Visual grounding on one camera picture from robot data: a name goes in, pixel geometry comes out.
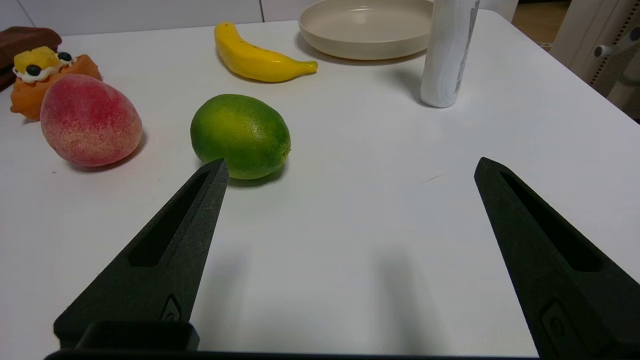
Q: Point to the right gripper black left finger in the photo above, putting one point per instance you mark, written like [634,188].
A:
[165,280]

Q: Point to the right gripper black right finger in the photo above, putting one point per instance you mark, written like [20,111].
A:
[565,300]

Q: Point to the brown chocolate bread roll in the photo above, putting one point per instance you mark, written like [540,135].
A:
[25,40]

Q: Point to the beige round plate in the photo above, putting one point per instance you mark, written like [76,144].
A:
[365,30]

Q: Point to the green lime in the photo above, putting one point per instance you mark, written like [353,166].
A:
[240,135]

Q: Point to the red pink peach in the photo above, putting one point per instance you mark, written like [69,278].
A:
[90,120]

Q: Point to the yellow banana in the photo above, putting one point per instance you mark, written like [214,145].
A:
[250,60]

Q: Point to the white spray bottle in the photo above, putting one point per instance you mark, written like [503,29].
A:
[445,55]

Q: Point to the white desk frame with knob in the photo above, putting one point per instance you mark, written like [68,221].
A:
[580,30]

